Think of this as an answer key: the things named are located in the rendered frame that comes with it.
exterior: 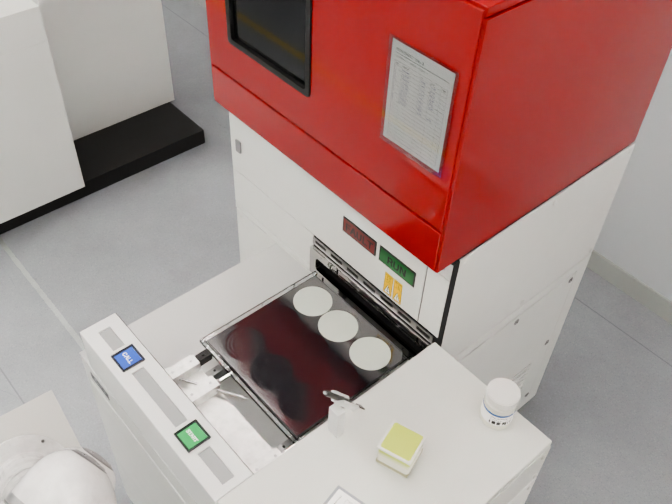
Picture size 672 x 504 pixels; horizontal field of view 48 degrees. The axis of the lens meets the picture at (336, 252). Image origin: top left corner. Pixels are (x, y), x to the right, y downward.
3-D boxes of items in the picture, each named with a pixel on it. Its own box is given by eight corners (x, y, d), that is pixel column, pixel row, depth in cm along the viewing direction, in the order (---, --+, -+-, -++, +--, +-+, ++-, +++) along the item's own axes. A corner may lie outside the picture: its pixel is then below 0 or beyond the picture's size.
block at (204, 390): (212, 381, 176) (211, 374, 174) (220, 391, 175) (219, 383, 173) (183, 400, 173) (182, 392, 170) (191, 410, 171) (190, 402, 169)
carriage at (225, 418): (192, 365, 183) (191, 358, 181) (286, 470, 164) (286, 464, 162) (164, 383, 179) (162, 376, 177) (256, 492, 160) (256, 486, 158)
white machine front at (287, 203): (242, 203, 230) (234, 91, 202) (435, 372, 188) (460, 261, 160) (233, 207, 229) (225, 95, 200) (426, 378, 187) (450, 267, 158)
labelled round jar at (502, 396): (493, 396, 166) (501, 371, 160) (518, 418, 163) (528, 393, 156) (472, 414, 163) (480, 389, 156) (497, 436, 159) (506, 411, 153)
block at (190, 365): (193, 360, 181) (192, 353, 178) (201, 369, 179) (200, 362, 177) (164, 378, 177) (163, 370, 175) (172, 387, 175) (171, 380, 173)
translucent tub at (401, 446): (391, 436, 158) (394, 418, 154) (423, 453, 156) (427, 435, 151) (374, 463, 154) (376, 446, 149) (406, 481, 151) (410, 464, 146)
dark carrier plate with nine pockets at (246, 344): (315, 276, 200) (315, 275, 199) (407, 357, 182) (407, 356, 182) (207, 342, 183) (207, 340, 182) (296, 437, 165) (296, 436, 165)
